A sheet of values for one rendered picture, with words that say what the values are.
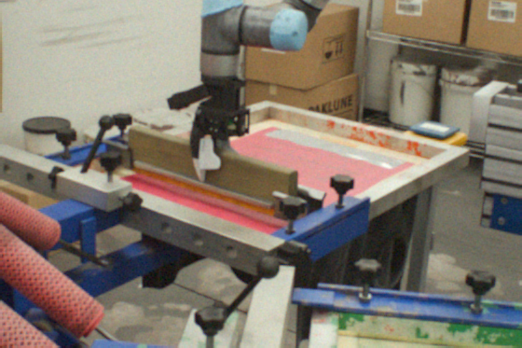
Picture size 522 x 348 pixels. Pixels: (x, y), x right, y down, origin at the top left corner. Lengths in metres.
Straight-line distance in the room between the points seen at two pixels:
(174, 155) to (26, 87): 2.32
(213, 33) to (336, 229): 0.42
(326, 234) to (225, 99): 0.32
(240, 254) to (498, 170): 0.56
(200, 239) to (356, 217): 0.34
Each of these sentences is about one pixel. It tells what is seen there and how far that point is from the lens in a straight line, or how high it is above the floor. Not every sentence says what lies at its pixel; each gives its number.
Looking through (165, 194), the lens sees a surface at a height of 0.96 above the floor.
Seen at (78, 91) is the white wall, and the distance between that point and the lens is 4.27.
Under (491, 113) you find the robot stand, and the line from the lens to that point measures 1.69.
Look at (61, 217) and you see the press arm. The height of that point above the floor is 1.04.
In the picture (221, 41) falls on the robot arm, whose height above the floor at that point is 1.28.
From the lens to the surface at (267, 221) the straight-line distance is 1.69.
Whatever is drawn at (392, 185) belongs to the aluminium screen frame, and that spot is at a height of 0.99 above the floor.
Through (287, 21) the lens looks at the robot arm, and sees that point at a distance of 1.60.
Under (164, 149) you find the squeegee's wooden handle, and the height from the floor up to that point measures 1.04.
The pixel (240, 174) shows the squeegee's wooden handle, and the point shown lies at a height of 1.04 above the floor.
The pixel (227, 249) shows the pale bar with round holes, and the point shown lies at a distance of 1.42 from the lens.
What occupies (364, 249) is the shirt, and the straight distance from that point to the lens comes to 1.93.
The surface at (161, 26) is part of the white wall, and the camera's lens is 4.60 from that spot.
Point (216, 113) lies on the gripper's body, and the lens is 1.67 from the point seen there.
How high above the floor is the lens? 1.60
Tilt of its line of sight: 18 degrees down
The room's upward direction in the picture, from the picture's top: 3 degrees clockwise
